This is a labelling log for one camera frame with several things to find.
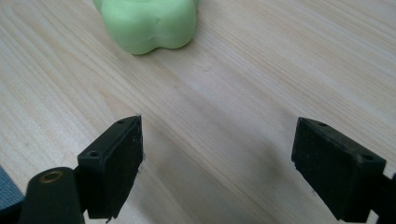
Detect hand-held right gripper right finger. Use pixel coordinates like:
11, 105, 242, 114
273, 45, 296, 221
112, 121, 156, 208
290, 117, 396, 224

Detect dark blue mat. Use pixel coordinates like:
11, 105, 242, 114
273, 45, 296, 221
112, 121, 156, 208
0, 165, 26, 218

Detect green toy bell pepper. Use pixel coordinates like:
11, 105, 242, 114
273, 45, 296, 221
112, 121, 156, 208
92, 0, 200, 56

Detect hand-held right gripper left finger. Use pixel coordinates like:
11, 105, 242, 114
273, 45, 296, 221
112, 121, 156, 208
76, 114, 145, 221

